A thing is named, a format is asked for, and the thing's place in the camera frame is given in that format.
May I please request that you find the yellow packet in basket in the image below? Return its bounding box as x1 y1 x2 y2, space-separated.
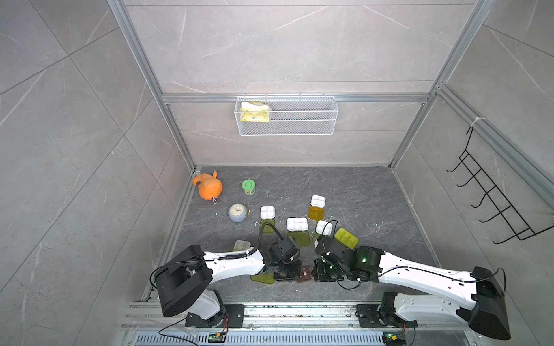
239 101 272 123

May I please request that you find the brown small pillbox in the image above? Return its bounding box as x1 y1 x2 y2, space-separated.
297 266 313 283

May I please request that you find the black wall hook rack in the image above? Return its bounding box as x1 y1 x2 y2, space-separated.
446 126 553 245

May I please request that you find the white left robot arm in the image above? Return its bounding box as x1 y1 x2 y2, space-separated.
150 238 302 321

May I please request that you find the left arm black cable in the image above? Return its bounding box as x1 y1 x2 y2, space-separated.
149 221 287 290

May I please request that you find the green lidded round jar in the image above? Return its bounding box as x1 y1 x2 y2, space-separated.
241 179 256 195

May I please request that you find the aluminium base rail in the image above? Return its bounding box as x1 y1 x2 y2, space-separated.
114 301 487 345

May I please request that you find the small green pillbox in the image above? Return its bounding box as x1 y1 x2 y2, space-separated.
260 206 276 234
232 240 251 252
315 220 334 236

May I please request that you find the grey alarm clock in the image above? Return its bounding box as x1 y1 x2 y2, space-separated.
228 203 250 223

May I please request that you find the white wire wall basket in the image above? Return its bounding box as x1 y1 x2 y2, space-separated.
234 96 339 136

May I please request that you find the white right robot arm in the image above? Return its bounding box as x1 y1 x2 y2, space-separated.
315 236 512 340

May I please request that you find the large green six-cell pillbox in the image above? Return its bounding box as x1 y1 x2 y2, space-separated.
250 273 275 285

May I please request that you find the amber pillbox at back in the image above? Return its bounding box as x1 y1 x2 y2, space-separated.
307 195 326 221

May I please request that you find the orange plush toy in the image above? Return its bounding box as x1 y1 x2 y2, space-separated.
193 171 223 204

